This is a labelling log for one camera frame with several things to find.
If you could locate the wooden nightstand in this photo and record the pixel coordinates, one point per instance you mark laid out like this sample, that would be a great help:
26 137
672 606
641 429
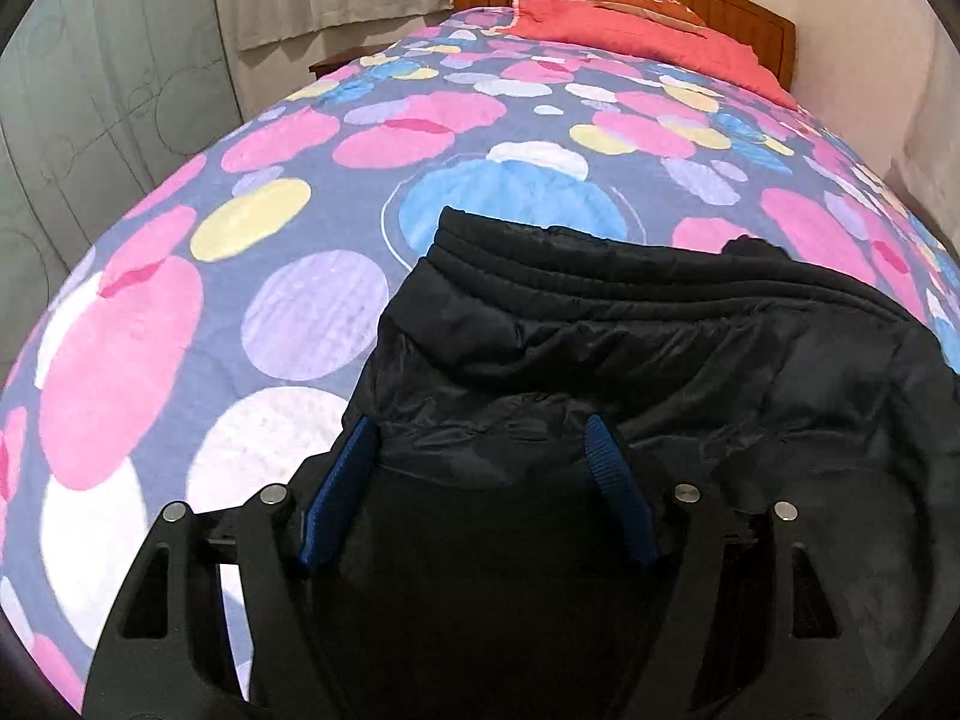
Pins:
337 61

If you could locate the frosted glass wardrobe door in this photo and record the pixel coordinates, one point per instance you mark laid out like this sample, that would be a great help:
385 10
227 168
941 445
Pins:
101 101

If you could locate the red folded blanket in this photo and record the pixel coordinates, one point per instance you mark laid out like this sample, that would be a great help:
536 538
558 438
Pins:
705 51

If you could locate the orange embroidered pillow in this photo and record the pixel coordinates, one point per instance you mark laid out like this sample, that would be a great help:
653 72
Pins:
670 13

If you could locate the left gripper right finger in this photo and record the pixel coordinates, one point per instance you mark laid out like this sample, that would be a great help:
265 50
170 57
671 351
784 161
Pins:
742 623

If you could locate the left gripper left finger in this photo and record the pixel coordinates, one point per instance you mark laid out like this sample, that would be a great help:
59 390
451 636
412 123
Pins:
224 614

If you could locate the colourful dotted bed cover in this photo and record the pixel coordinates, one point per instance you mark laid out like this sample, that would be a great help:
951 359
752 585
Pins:
210 339

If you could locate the beige right curtain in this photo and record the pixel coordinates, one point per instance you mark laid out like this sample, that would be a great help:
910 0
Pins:
924 163

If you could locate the black puffer jacket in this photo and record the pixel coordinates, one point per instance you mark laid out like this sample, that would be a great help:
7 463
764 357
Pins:
488 576

